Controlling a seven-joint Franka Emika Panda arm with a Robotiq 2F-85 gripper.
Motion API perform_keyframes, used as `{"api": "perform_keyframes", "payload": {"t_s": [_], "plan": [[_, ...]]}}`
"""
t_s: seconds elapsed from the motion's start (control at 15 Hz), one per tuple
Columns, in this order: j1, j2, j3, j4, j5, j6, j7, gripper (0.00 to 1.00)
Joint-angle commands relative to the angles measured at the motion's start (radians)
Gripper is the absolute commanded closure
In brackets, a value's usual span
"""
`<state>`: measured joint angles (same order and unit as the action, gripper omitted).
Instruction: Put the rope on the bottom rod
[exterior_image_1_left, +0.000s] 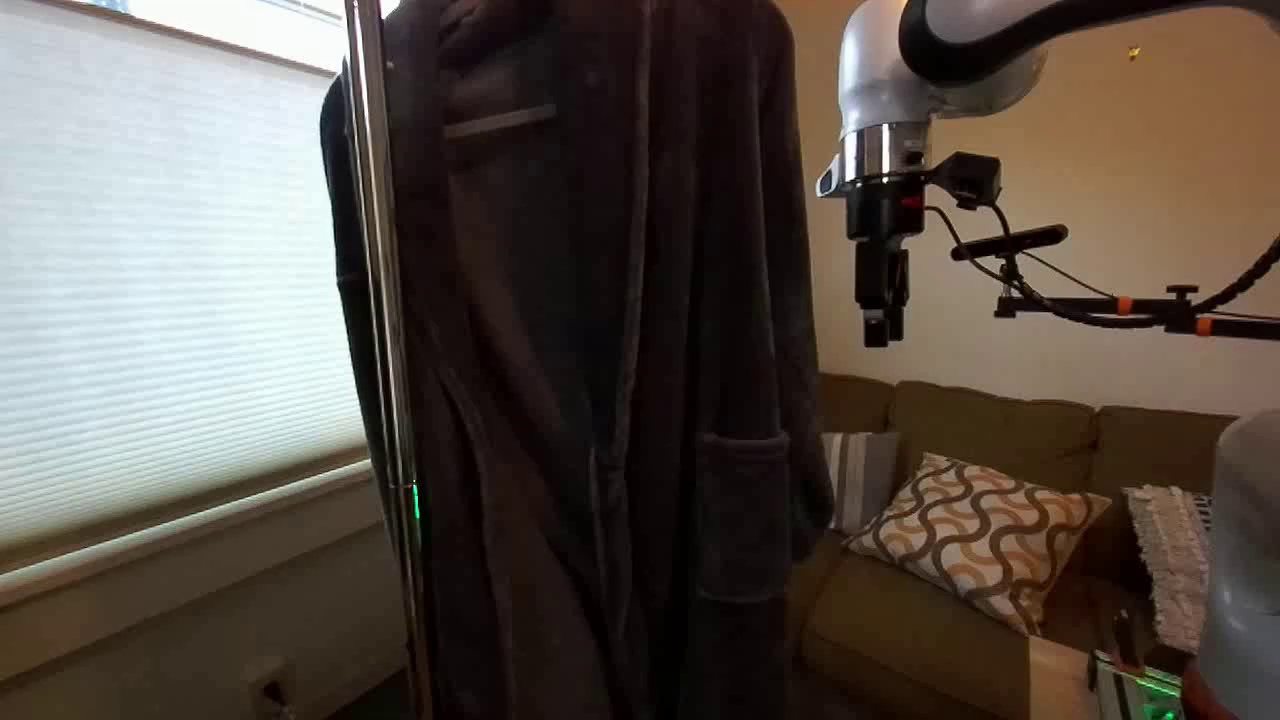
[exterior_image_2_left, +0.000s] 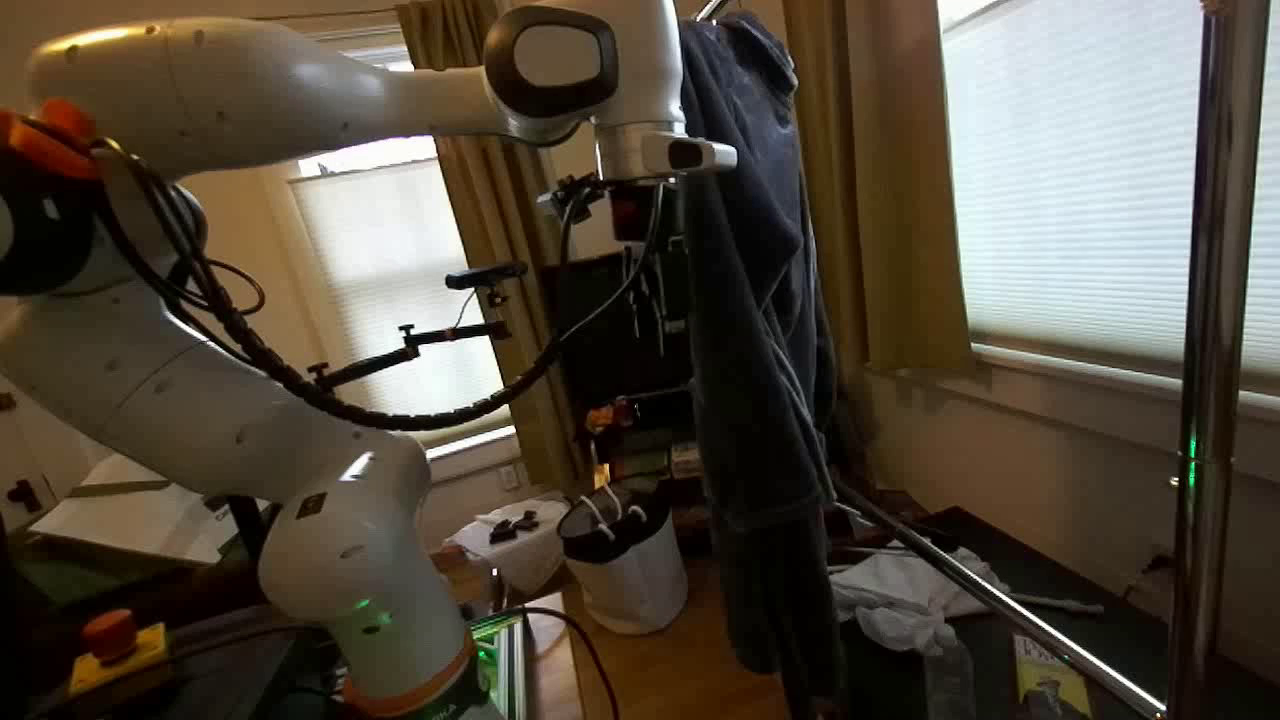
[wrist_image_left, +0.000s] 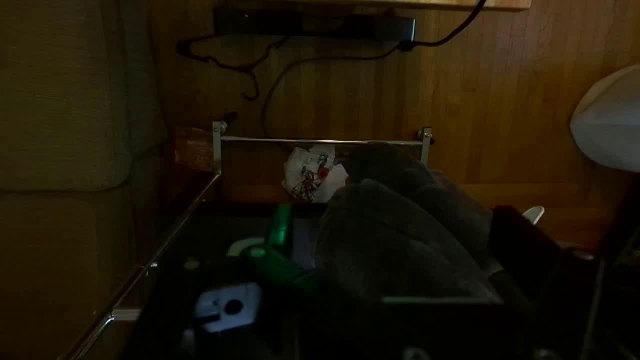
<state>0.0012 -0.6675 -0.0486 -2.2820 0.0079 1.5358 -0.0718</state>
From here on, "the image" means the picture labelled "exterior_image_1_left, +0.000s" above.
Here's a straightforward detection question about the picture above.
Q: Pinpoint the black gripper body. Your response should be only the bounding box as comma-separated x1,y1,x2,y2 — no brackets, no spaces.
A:
844,180,928,279

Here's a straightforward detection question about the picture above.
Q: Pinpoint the striped cushion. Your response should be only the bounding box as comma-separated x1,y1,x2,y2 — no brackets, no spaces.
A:
815,426,909,539

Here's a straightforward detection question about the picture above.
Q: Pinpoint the wavy patterned cushion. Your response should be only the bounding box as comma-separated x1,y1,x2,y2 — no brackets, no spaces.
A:
844,448,1115,638

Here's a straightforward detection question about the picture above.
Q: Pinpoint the dark grey bathrobe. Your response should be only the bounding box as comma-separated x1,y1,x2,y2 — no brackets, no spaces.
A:
315,0,838,720

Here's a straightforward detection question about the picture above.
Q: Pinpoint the olive green sofa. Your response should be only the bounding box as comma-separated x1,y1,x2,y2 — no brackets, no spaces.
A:
786,370,1245,720

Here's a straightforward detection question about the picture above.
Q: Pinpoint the white textured cushion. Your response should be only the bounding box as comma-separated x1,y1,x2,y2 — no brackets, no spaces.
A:
1121,481,1215,657

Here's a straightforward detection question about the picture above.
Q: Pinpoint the cardboard box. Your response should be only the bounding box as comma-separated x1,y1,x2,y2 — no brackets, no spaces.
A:
1024,630,1113,720

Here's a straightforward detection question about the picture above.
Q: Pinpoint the chrome rack pole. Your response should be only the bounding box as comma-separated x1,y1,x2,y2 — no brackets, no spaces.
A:
340,0,435,720

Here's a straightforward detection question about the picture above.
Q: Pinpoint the white window blind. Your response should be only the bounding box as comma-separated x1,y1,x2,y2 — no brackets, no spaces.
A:
0,0,373,551

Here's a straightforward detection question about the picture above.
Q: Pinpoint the window sill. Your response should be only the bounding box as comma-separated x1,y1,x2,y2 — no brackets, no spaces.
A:
0,445,381,610

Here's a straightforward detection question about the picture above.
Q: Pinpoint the black camera on boom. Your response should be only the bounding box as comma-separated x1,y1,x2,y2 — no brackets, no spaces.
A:
947,221,1072,264

